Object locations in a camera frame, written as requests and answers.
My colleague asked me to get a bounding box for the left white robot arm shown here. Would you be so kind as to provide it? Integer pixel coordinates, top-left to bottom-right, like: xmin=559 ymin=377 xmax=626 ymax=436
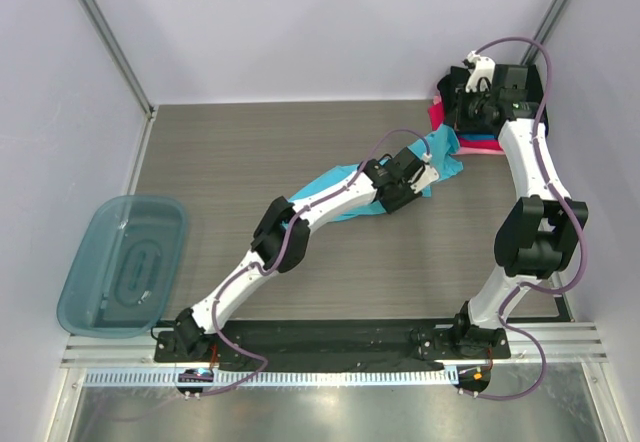
xmin=174 ymin=147 xmax=439 ymax=362

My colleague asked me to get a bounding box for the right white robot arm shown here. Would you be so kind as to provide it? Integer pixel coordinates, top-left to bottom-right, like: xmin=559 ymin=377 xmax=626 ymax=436
xmin=435 ymin=57 xmax=588 ymax=358

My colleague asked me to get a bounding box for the blue folded t shirt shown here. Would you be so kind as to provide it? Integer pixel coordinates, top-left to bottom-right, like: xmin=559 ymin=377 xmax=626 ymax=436
xmin=458 ymin=134 xmax=497 ymax=144

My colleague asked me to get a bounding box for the magenta folded t shirt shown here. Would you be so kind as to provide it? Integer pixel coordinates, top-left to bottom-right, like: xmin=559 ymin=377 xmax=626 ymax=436
xmin=426 ymin=101 xmax=504 ymax=153

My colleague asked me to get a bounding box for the black folded t shirt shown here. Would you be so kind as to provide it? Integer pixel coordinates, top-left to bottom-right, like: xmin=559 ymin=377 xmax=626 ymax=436
xmin=437 ymin=64 xmax=544 ymax=132

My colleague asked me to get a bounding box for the pink folded t shirt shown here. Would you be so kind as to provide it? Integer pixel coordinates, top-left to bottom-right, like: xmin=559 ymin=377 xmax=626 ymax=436
xmin=432 ymin=92 xmax=507 ymax=157

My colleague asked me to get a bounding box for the blue transparent plastic bin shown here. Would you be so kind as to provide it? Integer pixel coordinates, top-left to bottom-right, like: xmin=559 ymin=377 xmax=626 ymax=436
xmin=56 ymin=195 xmax=188 ymax=339

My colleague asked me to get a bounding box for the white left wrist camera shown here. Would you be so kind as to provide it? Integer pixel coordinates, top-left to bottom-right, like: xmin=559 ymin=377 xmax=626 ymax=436
xmin=408 ymin=153 xmax=440 ymax=195

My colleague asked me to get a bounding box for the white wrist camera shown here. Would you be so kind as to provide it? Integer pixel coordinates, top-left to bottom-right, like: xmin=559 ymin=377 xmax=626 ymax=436
xmin=463 ymin=51 xmax=496 ymax=93
xmin=408 ymin=153 xmax=440 ymax=195

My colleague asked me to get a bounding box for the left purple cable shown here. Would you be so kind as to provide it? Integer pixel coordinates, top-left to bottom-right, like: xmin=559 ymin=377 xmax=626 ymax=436
xmin=199 ymin=128 xmax=436 ymax=397

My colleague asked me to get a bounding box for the purple cable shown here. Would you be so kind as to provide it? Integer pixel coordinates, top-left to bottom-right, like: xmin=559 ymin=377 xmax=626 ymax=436
xmin=199 ymin=128 xmax=436 ymax=397
xmin=472 ymin=35 xmax=589 ymax=401

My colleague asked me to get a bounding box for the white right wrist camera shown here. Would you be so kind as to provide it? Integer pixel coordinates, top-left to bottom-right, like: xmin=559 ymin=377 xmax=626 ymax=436
xmin=463 ymin=51 xmax=496 ymax=93

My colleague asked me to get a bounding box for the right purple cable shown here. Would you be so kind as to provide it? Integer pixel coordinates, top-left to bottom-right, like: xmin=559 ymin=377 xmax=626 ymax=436
xmin=472 ymin=35 xmax=589 ymax=401

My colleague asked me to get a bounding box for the right aluminium corner post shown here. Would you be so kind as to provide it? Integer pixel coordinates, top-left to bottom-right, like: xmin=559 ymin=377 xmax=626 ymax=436
xmin=517 ymin=0 xmax=596 ymax=69

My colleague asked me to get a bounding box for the aluminium corner post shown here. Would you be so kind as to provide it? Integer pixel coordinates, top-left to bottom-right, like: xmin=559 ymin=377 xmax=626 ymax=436
xmin=57 ymin=0 xmax=156 ymax=119
xmin=517 ymin=0 xmax=596 ymax=69

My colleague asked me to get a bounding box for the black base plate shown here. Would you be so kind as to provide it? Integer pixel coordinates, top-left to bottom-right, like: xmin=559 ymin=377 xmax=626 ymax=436
xmin=154 ymin=315 xmax=511 ymax=394

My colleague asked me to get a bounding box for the white slotted cable duct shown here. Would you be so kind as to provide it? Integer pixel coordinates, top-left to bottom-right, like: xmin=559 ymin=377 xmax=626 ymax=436
xmin=83 ymin=367 xmax=458 ymax=389

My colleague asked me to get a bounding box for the left aluminium corner post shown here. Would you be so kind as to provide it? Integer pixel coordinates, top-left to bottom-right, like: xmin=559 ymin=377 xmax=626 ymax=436
xmin=57 ymin=0 xmax=156 ymax=119

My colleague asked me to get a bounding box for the aluminium frame rail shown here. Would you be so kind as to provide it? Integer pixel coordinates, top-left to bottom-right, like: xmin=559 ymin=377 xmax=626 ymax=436
xmin=62 ymin=319 xmax=606 ymax=373

